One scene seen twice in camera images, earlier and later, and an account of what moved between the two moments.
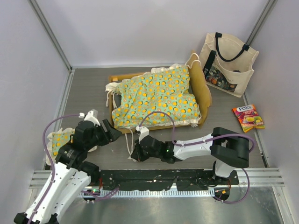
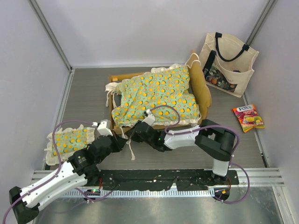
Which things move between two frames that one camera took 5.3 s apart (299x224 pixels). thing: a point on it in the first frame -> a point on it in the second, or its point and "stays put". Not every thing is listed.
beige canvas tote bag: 227,62 stays put
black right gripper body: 146,154 -> 135,136
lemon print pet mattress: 163,88 stays put
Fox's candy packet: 248,118 stays put
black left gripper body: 100,137 -> 115,147
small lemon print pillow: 57,140 stays put
